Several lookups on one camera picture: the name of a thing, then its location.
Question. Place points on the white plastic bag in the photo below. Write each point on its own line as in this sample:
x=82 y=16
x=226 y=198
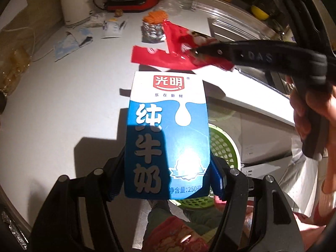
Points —
x=302 y=178

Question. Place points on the green perforated plastic basket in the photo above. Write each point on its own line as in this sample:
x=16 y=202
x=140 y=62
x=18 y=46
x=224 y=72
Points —
x=225 y=147

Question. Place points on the white cabinet front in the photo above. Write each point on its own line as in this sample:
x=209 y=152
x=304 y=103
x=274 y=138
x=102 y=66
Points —
x=262 y=149

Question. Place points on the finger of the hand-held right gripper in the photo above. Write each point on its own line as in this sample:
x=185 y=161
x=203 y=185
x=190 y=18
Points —
x=218 y=52

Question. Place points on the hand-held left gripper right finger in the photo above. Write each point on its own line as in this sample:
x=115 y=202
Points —
x=218 y=181

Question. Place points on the clear glass cup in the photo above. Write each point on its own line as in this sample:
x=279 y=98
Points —
x=189 y=1

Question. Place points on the stainless steel sink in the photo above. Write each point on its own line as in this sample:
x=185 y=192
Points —
x=236 y=26

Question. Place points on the white sachet packet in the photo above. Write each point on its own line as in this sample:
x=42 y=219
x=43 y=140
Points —
x=114 y=29

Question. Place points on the yellow sponge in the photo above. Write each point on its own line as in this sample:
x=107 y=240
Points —
x=260 y=12

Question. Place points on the white electric kettle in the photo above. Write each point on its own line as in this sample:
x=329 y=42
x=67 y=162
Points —
x=73 y=0

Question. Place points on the red snack wrapper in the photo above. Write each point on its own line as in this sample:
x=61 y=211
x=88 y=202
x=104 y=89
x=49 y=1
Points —
x=157 y=56

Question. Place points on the blue and white milk carton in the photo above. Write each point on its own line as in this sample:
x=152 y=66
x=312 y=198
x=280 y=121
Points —
x=168 y=126

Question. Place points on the person's patterned clothing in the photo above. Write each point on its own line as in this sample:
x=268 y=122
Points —
x=178 y=231

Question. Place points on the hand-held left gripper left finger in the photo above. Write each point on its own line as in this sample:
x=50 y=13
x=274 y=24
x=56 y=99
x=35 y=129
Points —
x=116 y=189

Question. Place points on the crumpled clear wrapper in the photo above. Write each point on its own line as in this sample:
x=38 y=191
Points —
x=97 y=21

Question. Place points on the silver foil packet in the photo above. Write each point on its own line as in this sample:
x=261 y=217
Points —
x=153 y=32

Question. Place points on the person's right forearm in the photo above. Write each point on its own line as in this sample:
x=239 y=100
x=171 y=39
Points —
x=329 y=199

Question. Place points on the crumpled foil piece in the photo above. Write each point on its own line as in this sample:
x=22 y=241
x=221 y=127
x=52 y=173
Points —
x=11 y=231

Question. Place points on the person's right hand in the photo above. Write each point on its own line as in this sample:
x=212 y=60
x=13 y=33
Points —
x=299 y=115

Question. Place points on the blue face mask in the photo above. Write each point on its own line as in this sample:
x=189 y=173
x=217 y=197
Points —
x=67 y=47

